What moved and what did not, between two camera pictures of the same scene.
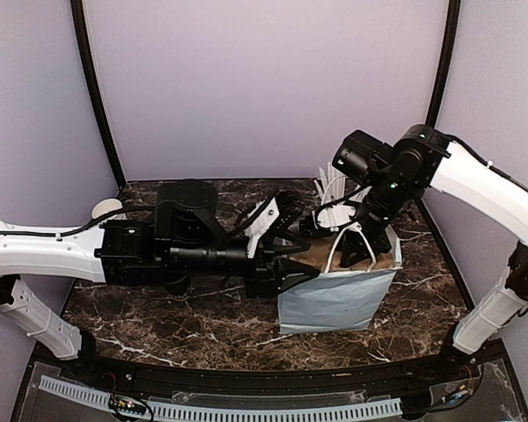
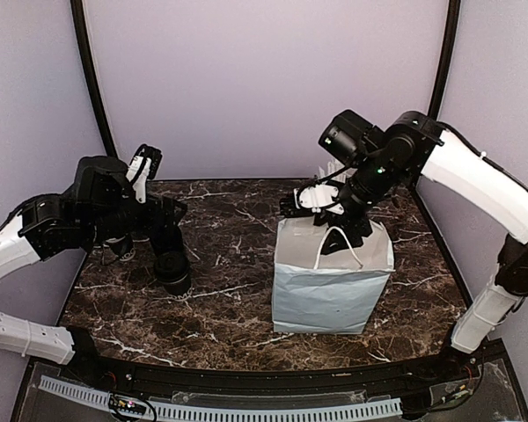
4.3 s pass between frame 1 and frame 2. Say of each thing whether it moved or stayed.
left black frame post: stayed
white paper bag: moved
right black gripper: moved
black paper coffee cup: stayed
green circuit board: stayed
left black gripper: moved
